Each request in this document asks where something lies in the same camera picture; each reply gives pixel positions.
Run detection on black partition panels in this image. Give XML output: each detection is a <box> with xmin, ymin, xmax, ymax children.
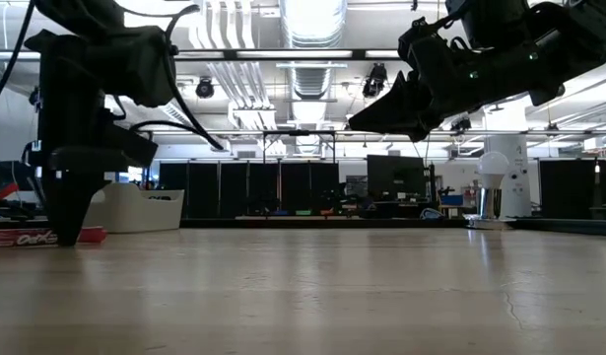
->
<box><xmin>538</xmin><ymin>158</ymin><xmax>606</xmax><ymax>219</ymax></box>
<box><xmin>158</xmin><ymin>161</ymin><xmax>341</xmax><ymax>219</ymax></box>

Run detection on black truss frame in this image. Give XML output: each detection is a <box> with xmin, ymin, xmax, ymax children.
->
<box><xmin>129</xmin><ymin>127</ymin><xmax>606</xmax><ymax>186</ymax></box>

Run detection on white plastic storage bin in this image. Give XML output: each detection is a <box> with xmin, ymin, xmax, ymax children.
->
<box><xmin>83</xmin><ymin>182</ymin><xmax>185</xmax><ymax>234</ymax></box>

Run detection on silver ventilation duct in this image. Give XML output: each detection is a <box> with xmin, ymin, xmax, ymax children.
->
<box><xmin>278</xmin><ymin>0</ymin><xmax>348</xmax><ymax>49</ymax></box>

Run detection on white round column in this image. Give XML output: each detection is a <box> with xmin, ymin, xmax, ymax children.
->
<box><xmin>483</xmin><ymin>133</ymin><xmax>533</xmax><ymax>218</ymax></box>

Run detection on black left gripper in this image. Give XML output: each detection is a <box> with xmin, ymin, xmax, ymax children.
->
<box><xmin>24</xmin><ymin>29</ymin><xmax>121</xmax><ymax>248</ymax></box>

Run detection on black computer monitor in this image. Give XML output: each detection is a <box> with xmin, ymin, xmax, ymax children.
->
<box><xmin>366</xmin><ymin>154</ymin><xmax>427</xmax><ymax>201</ymax></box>
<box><xmin>0</xmin><ymin>160</ymin><xmax>37</xmax><ymax>193</ymax></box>

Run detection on red Expo dry-erase marker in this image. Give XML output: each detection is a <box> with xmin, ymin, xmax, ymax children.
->
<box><xmin>0</xmin><ymin>225</ymin><xmax>108</xmax><ymax>249</ymax></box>

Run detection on black overhead beam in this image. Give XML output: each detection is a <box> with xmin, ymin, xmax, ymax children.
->
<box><xmin>0</xmin><ymin>47</ymin><xmax>606</xmax><ymax>61</ymax></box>

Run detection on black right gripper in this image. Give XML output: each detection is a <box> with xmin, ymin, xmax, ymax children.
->
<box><xmin>348</xmin><ymin>17</ymin><xmax>535</xmax><ymax>143</ymax></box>

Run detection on white light bulb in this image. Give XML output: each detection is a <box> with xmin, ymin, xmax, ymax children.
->
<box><xmin>477</xmin><ymin>150</ymin><xmax>509</xmax><ymax>189</ymax></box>

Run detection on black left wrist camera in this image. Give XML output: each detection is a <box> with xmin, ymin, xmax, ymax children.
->
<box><xmin>103</xmin><ymin>110</ymin><xmax>160</xmax><ymax>169</ymax></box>

